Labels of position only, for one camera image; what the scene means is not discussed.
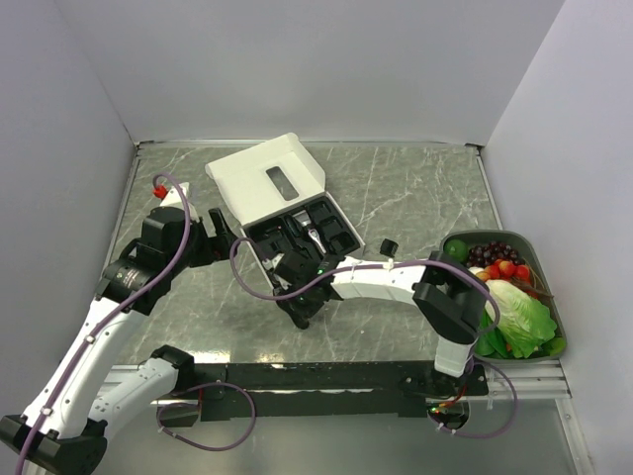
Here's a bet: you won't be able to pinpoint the fake green lime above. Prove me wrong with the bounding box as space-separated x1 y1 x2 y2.
443 238 469 263

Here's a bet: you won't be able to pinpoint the fake dark grapes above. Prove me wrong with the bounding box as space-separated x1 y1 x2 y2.
466 241 526 267

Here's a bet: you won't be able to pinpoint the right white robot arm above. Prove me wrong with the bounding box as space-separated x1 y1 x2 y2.
264 251 492 395

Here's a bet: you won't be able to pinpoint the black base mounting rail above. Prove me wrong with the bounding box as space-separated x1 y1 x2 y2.
136 360 491 422

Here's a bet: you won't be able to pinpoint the black comb attachment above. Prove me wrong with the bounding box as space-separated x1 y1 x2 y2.
379 238 399 258

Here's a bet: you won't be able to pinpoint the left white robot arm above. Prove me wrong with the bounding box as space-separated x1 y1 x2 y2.
1 183 236 474

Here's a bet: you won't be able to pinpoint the white hair clipper kit box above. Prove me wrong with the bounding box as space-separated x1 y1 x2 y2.
205 134 365 289

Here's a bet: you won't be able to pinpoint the black silver hair clipper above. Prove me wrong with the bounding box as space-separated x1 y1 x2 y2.
293 210 327 255

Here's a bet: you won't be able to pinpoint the fake green lettuce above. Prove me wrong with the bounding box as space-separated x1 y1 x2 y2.
475 280 566 359

